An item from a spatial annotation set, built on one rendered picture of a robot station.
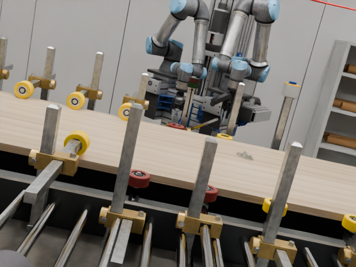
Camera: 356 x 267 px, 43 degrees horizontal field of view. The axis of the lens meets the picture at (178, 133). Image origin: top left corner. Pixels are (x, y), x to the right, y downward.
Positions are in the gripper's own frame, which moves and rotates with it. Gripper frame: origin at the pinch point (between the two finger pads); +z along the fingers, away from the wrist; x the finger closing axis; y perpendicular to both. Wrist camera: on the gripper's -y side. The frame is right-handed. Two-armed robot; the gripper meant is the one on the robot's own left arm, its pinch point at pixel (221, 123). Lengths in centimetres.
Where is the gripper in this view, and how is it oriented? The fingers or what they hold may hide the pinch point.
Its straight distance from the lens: 249.7
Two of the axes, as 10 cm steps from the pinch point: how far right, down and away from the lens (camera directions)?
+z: -2.1, 9.5, 2.4
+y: 9.2, 1.1, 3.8
